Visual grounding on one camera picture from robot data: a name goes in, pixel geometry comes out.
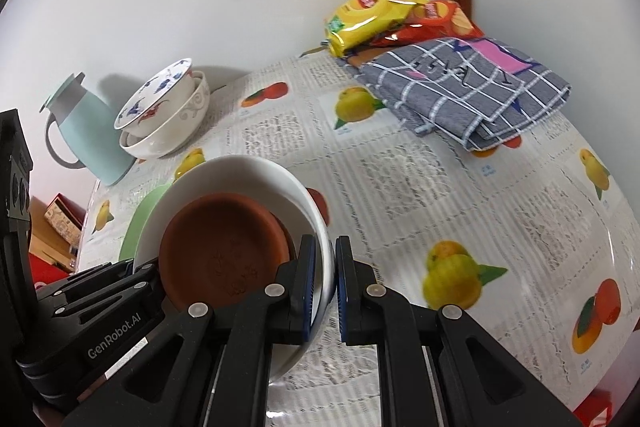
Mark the blue and red floral bowl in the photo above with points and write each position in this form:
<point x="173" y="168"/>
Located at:
<point x="155" y="97"/>

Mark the green plate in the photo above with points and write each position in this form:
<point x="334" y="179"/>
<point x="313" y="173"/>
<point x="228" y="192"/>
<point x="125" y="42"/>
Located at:
<point x="140" y="222"/>

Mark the white bowl with swirl pattern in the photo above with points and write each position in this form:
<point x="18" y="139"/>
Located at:
<point x="180" y="127"/>

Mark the light blue thermos jug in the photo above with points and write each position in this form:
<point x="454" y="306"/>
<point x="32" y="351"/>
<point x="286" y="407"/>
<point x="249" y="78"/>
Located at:
<point x="90" y="132"/>

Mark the yellow chip bag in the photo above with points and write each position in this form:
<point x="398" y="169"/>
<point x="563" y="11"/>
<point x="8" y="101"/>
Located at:
<point x="370" y="17"/>

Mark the grey checked cloth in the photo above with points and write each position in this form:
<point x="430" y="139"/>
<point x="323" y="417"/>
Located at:
<point x="450" y="92"/>

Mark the orange chip bag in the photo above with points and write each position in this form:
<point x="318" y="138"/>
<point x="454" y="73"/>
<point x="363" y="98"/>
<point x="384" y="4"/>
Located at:
<point x="450" y="19"/>

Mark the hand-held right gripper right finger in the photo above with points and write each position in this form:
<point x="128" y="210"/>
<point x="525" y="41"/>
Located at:
<point x="341" y="287"/>

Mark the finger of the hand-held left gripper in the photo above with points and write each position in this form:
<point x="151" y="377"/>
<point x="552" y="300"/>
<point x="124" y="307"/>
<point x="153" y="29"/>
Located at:
<point x="100" y="272"/>
<point x="142" y="277"/>

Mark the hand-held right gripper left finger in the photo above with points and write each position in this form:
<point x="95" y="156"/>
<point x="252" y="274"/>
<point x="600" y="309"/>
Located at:
<point x="311" y="277"/>

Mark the plain white bowl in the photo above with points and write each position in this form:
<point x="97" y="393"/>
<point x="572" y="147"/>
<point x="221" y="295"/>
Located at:
<point x="240" y="177"/>

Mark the brown patterned box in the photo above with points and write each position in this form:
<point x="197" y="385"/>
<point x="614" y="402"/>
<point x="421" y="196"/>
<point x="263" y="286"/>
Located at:
<point x="62" y="224"/>

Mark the fruit print tablecloth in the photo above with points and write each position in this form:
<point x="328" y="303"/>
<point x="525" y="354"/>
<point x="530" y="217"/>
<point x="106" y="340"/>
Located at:
<point x="425" y="187"/>

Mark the red box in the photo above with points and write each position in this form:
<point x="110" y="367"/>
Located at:
<point x="47" y="267"/>

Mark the brown plate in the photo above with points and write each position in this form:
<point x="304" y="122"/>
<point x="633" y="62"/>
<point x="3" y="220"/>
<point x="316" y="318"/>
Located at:
<point x="220" y="247"/>

